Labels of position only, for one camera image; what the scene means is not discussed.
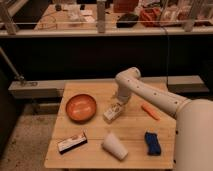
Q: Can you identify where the white lotion bottle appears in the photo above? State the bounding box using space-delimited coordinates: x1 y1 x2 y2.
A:
103 102 125 123

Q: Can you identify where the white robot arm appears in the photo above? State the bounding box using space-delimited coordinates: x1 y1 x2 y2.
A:
115 67 213 171

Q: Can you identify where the orange ceramic bowl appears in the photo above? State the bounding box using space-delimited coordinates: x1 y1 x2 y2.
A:
65 94 97 122

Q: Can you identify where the orange carrot toy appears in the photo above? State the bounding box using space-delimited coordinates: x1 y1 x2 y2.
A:
141 103 159 120

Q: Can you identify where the wooden table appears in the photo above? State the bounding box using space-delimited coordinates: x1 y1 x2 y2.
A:
45 82 176 169

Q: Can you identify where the white paper cup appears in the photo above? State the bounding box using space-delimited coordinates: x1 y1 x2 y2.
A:
102 133 128 160

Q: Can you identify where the blue cloth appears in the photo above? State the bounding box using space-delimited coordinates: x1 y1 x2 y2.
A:
145 132 161 156

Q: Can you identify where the black white eraser box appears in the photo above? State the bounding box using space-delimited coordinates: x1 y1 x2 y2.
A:
57 132 88 154

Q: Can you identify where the black pouch on shelf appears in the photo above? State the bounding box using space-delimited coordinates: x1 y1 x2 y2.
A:
116 13 139 28

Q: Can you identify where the orange basket on shelf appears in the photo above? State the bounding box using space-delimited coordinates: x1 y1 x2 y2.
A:
139 8 161 27

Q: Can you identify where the metal tripod leg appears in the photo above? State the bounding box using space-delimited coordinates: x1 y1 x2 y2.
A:
0 46 26 86

